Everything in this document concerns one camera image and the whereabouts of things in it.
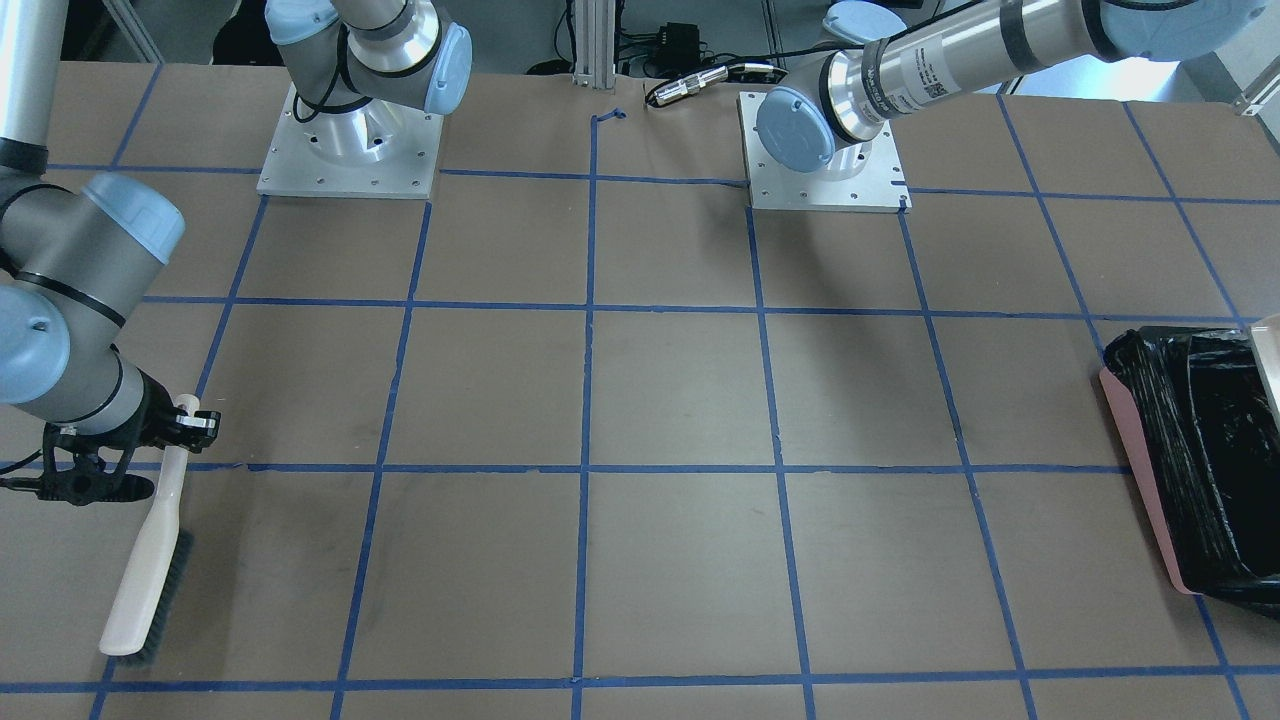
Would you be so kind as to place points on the silver cylindrical connector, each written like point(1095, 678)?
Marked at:
point(678, 89)

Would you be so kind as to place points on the pink bin with black bag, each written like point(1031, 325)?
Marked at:
point(1200, 434)

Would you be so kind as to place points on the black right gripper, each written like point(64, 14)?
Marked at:
point(150, 411)

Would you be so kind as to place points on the beige plastic dustpan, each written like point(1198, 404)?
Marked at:
point(1264, 337)

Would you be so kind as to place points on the beige hand brush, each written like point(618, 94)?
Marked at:
point(142, 605)

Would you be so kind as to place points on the aluminium frame post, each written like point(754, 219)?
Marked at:
point(594, 39)

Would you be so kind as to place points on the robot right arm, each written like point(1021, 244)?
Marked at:
point(80, 262)

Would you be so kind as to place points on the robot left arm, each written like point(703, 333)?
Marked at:
point(858, 81)

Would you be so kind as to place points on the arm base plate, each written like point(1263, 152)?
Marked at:
point(865, 177)
point(381, 151)

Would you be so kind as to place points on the black power adapter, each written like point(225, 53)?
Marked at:
point(678, 44)

